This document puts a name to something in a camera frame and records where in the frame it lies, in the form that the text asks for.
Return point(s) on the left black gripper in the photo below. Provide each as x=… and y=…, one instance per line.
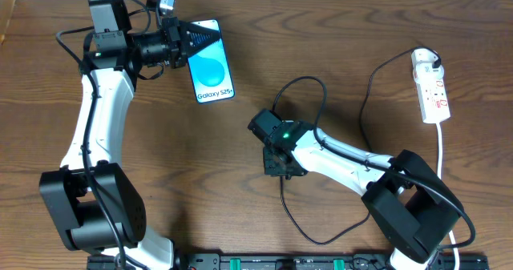
x=177, y=44

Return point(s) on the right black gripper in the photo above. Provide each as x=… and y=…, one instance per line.
x=278, y=164

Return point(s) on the blue Galaxy smartphone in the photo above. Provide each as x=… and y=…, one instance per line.
x=209, y=69

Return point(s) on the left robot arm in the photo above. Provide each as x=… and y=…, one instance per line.
x=92, y=203

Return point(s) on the white charger plug adapter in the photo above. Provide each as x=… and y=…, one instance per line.
x=424, y=72

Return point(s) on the white power strip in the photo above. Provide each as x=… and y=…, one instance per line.
x=432, y=96

